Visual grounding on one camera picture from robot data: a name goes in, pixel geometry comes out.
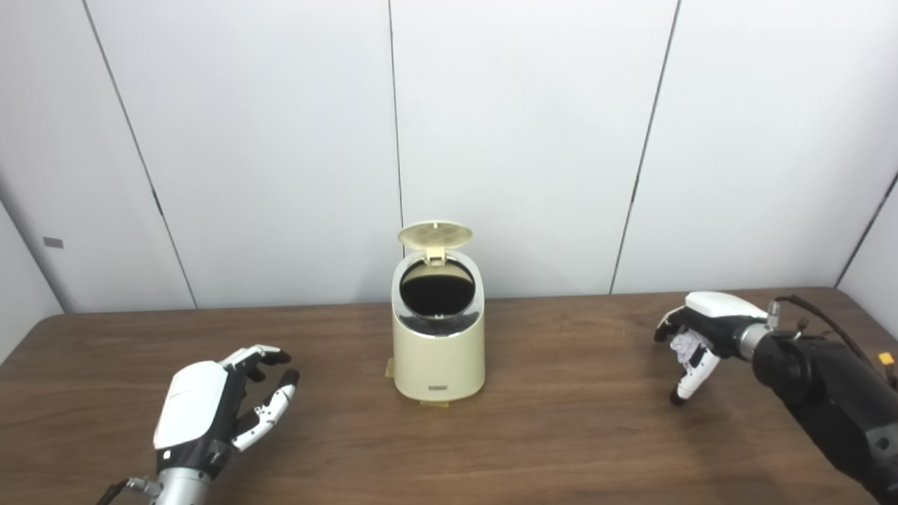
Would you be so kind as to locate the white paper ball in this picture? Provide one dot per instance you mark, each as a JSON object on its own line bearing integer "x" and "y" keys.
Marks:
{"x": 686, "y": 345}

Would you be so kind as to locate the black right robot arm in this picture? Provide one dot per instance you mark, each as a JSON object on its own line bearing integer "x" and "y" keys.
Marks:
{"x": 828, "y": 393}

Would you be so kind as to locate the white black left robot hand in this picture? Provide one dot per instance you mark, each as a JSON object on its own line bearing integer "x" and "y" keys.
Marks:
{"x": 193, "y": 407}

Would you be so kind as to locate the cream-colored bin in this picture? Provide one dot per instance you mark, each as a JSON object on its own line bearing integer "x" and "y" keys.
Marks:
{"x": 438, "y": 361}

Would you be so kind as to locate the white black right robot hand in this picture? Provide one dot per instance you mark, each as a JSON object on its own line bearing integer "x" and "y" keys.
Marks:
{"x": 715, "y": 308}

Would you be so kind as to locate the round cream bin lid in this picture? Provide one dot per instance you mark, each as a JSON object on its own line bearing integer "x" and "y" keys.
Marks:
{"x": 435, "y": 235}

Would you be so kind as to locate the wide yellow tape piece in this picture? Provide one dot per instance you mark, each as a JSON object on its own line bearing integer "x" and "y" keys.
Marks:
{"x": 433, "y": 402}

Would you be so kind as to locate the small grey wall tag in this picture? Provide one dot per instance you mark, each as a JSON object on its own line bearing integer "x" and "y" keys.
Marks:
{"x": 53, "y": 243}

